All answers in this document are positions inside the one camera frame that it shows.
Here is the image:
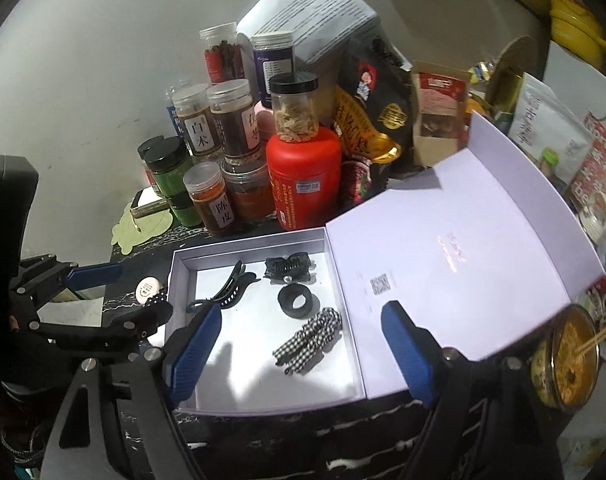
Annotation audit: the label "yellow container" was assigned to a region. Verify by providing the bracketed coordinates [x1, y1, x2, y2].
[550, 0, 606, 68]

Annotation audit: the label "red canister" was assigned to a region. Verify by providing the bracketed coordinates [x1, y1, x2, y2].
[266, 127, 343, 232]

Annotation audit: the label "printed paper sheet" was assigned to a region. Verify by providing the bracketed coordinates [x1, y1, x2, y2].
[237, 0, 384, 76]

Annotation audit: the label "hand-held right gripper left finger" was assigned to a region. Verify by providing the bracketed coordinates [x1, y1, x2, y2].
[36, 305, 223, 480]

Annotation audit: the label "white pouch bag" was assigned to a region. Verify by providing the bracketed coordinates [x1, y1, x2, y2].
[508, 72, 594, 186]

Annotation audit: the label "red label black lid jar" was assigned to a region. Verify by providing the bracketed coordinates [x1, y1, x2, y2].
[137, 136, 164, 196]

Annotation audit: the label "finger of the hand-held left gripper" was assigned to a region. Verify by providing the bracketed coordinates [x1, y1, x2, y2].
[10, 256, 126, 311]
[33, 302, 174, 361]

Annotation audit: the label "black white checkered scrunchie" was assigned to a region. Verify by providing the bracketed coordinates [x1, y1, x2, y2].
[272, 308, 343, 376]

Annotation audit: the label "tall dark herb jar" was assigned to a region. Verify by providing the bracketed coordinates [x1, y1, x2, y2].
[206, 80, 264, 158]

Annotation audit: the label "wide orange herb jar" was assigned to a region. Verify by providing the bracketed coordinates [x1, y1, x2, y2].
[221, 157, 275, 223]

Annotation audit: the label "black duckbill clip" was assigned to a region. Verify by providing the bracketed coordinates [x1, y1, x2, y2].
[187, 260, 261, 313]

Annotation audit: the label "small metal tool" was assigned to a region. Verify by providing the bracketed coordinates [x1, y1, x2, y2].
[132, 199, 166, 218]

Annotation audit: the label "blue label jar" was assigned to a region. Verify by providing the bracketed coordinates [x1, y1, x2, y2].
[165, 80, 189, 136]

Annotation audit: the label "purple label jar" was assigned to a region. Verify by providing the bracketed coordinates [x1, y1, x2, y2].
[251, 32, 296, 108]

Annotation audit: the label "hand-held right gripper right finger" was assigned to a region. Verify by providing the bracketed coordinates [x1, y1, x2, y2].
[382, 301, 584, 480]

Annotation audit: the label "yellow noodle bowl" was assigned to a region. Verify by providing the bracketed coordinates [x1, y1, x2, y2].
[530, 304, 600, 413]

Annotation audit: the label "pink bottle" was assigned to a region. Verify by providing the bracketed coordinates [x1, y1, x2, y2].
[257, 110, 276, 143]

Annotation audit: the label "black lid jar pale slices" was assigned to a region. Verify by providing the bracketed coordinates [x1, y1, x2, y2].
[269, 72, 320, 143]

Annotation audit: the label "black braided cord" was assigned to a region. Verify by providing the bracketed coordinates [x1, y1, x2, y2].
[0, 417, 54, 466]

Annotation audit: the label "red label dried fruit jar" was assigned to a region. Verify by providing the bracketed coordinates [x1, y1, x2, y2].
[199, 22, 245, 85]

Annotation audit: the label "wooden chopstick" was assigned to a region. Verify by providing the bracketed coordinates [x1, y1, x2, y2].
[578, 310, 606, 353]
[580, 316, 606, 358]

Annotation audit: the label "black claw clip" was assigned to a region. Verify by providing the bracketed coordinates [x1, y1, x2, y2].
[263, 251, 316, 281]

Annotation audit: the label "small orange peel jar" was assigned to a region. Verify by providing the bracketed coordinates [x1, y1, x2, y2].
[183, 162, 239, 237]

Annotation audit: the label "red patterned packet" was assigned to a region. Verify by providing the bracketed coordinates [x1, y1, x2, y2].
[568, 115, 606, 206]

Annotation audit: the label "pale green leaf coaster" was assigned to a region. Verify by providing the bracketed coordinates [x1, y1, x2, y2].
[112, 203, 174, 250]

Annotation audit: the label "green jar black lid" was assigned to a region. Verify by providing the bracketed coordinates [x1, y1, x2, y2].
[146, 139, 196, 198]
[168, 192, 204, 226]

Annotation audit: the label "red strawberry packet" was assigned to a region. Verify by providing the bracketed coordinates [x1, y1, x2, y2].
[340, 155, 384, 206]

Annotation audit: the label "white gift box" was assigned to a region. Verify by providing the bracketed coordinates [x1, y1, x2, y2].
[164, 110, 606, 416]

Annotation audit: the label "black hair ring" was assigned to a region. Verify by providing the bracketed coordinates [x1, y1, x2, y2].
[277, 284, 320, 320]

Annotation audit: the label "white label herb jar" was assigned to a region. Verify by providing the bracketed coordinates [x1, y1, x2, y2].
[173, 85, 223, 161]

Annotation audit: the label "pink round compact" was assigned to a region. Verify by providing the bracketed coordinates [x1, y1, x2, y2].
[136, 277, 165, 306]

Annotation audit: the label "brown paper snack bag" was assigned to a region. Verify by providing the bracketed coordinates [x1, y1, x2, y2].
[410, 60, 471, 166]

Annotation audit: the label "black gold oatmeal bag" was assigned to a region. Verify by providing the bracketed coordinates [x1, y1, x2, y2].
[333, 37, 414, 163]

